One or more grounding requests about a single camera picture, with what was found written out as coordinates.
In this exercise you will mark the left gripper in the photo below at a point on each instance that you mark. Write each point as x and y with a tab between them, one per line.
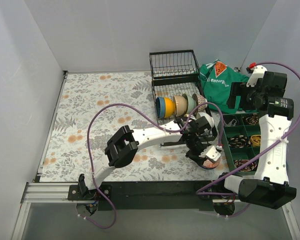
196	149

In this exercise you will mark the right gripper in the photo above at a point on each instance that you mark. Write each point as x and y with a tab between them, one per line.
234	92

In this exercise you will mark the orange patterned bowl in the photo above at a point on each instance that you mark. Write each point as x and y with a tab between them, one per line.
207	164

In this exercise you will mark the brown patterned bowl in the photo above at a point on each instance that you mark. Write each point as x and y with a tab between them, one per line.
199	99

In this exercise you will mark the white ribbed bowl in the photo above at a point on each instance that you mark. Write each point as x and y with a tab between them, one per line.
210	120

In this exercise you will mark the mint green bowl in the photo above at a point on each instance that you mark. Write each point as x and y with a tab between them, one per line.
191	103

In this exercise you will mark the cream bowl with yellow stripe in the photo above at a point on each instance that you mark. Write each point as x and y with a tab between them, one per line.
169	107

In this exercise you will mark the black wire dish rack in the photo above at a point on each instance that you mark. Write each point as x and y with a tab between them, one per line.
174	72

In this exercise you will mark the blue bowl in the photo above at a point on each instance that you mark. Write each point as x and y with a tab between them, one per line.
160	106

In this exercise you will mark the cream ceramic bowl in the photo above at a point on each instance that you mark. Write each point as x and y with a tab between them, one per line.
181	105

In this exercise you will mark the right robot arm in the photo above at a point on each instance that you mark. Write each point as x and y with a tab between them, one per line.
270	185

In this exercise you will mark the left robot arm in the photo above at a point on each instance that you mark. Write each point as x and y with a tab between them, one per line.
122	147

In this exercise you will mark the green shirt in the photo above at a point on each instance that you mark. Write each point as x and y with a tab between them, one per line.
216	79

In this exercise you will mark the green compartment tray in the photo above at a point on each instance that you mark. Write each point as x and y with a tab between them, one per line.
241	138

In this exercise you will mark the floral patterned table mat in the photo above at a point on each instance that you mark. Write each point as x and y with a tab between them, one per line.
91	109

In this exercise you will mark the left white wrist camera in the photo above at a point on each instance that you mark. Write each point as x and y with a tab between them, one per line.
212	153

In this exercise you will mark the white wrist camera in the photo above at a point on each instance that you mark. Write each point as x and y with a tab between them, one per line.
258	72
212	153

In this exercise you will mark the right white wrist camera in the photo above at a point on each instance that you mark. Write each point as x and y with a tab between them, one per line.
258	72

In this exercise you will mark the aluminium front rail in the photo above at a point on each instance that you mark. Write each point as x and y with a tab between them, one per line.
129	195

